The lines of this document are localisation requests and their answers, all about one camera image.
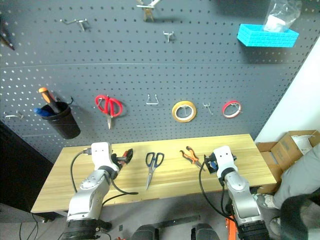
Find red tape roll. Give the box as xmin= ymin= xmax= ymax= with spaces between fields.
xmin=221 ymin=100 xmax=243 ymax=119

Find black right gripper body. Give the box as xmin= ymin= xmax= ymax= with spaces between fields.
xmin=203 ymin=153 xmax=219 ymax=175

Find thin black floor cable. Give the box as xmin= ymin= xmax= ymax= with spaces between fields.
xmin=19 ymin=213 xmax=47 ymax=240

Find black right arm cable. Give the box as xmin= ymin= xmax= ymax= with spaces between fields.
xmin=198 ymin=161 xmax=235 ymax=222

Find grey patterned shoe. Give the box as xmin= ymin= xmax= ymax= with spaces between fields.
xmin=268 ymin=216 xmax=284 ymax=238
xmin=251 ymin=191 xmax=283 ymax=210

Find dark rounded shape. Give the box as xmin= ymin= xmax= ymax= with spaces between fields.
xmin=190 ymin=222 xmax=221 ymax=240
xmin=130 ymin=223 xmax=160 ymax=240

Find black metal bar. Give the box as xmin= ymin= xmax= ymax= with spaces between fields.
xmin=156 ymin=215 xmax=201 ymax=229

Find grey trouser leg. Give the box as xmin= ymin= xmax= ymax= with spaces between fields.
xmin=273 ymin=143 xmax=320 ymax=210

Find yellow tape roll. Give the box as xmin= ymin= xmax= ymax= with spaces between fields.
xmin=171 ymin=100 xmax=198 ymax=124

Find open cardboard box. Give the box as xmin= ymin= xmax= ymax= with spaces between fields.
xmin=270 ymin=129 xmax=320 ymax=165

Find orange black handled screwdriver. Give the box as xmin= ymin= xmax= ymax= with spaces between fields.
xmin=38 ymin=87 xmax=61 ymax=115

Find black blue handled scissors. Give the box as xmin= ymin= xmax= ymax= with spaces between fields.
xmin=145 ymin=151 xmax=165 ymax=191

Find long metal pegboard hook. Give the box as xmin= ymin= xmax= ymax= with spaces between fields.
xmin=59 ymin=17 xmax=89 ymax=32

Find black plastic cup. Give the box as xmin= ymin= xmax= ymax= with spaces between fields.
xmin=39 ymin=101 xmax=82 ymax=140

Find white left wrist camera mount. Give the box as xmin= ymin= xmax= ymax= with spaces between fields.
xmin=90 ymin=141 xmax=120 ymax=174

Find blue plastic bin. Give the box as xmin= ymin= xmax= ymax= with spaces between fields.
xmin=236 ymin=23 xmax=300 ymax=48

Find orange black handled pliers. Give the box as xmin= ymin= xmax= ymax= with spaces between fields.
xmin=179 ymin=145 xmax=207 ymax=172

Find dark grey pegboard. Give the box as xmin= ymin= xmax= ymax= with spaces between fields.
xmin=0 ymin=0 xmax=320 ymax=163

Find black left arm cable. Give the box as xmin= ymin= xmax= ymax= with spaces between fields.
xmin=70 ymin=148 xmax=139 ymax=196

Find wire loop pegboard hook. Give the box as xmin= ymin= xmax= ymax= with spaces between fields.
xmin=145 ymin=93 xmax=160 ymax=106

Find small metal pegboard hook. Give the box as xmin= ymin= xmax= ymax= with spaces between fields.
xmin=162 ymin=30 xmax=175 ymax=43
xmin=202 ymin=102 xmax=214 ymax=116

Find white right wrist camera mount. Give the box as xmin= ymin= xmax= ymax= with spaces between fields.
xmin=212 ymin=145 xmax=238 ymax=179

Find blue marker pen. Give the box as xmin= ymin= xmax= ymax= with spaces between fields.
xmin=33 ymin=107 xmax=55 ymax=117

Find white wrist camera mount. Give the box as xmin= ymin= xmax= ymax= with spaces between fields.
xmin=90 ymin=141 xmax=120 ymax=174
xmin=212 ymin=145 xmax=238 ymax=179

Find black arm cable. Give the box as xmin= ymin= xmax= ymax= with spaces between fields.
xmin=70 ymin=148 xmax=139 ymax=196
xmin=198 ymin=161 xmax=235 ymax=222

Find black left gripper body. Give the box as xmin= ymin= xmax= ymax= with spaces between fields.
xmin=110 ymin=152 xmax=126 ymax=174

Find flat cardboard box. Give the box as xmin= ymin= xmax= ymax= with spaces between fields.
xmin=255 ymin=141 xmax=286 ymax=195

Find orange frame piece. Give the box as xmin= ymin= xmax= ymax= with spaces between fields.
xmin=224 ymin=216 xmax=238 ymax=240

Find red handled scissors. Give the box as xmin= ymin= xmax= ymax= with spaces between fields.
xmin=94 ymin=94 xmax=124 ymax=130

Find clear plastic bag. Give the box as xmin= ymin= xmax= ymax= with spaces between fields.
xmin=262 ymin=0 xmax=303 ymax=33

